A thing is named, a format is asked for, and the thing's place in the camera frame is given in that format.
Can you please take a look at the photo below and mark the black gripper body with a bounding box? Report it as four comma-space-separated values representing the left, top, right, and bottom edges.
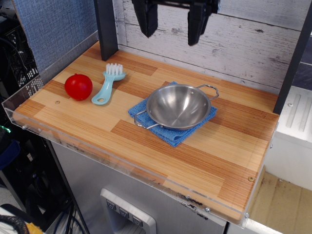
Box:
145, 0, 221, 14

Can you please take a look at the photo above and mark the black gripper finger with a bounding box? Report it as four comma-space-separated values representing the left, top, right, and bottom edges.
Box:
188, 3, 212, 46
132, 0, 158, 38

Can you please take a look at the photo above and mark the stainless steel pot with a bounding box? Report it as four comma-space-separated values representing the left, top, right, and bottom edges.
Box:
134, 84, 219, 131

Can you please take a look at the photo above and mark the blue cloth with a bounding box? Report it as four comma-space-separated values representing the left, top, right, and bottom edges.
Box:
128, 82, 217, 147

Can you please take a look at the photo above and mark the light blue dish brush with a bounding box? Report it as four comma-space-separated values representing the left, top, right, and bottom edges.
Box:
91, 63, 126, 105

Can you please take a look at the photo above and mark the red toy tomato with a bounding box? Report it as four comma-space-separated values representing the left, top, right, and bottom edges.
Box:
64, 74, 93, 101

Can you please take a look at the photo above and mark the black plastic crate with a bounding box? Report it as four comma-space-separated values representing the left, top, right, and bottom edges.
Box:
0, 19, 39, 87

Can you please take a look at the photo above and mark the clear acrylic table guard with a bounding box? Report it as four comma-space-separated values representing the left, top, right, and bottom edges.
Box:
5, 44, 278, 224

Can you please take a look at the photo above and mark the white ribbed appliance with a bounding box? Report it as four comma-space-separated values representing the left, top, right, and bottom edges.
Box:
264, 86, 312, 190

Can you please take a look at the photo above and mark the silver cabinet with dispenser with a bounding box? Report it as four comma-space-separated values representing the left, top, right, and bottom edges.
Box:
52, 143, 227, 234

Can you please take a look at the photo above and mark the yellow object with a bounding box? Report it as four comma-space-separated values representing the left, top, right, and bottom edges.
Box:
25, 222, 44, 234

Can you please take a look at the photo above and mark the dark grey left post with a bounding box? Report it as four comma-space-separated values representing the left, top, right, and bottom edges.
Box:
94, 0, 118, 61

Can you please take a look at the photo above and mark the dark grey post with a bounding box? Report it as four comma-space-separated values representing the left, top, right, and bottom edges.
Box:
273, 3, 312, 115
94, 0, 118, 61

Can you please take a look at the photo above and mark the dark grey right post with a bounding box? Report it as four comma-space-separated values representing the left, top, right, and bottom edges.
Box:
273, 3, 312, 115

